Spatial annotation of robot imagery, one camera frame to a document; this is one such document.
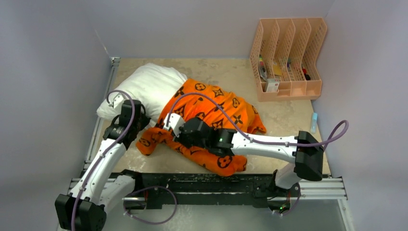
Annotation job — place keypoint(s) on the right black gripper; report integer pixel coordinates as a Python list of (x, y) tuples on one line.
[(181, 137)]

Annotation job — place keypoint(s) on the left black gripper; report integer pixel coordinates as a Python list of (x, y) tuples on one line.
[(145, 120)]

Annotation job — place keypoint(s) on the orange patterned pillowcase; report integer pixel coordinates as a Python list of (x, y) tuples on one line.
[(206, 110)]

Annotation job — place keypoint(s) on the white pillow insert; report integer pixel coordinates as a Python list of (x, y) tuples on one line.
[(153, 85)]

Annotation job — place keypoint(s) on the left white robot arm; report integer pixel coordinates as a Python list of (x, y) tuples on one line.
[(86, 206)]

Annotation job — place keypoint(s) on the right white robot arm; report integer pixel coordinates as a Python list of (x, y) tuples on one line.
[(303, 155)]

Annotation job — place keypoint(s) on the small white red box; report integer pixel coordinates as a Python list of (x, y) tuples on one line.
[(272, 85)]

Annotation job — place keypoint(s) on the pink mesh file organizer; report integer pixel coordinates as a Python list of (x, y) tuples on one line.
[(288, 49)]

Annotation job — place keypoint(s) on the light blue small tube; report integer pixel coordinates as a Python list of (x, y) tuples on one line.
[(313, 124)]

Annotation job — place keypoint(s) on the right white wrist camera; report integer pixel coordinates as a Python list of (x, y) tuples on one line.
[(173, 122)]

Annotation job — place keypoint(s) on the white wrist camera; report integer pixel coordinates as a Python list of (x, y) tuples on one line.
[(116, 102), (173, 122)]

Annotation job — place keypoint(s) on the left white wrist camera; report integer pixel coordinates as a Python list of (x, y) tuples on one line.
[(116, 102)]

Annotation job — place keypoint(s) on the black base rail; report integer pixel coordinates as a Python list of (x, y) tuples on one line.
[(257, 190)]

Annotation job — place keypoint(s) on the aluminium frame rail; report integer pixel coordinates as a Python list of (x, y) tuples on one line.
[(280, 118)]

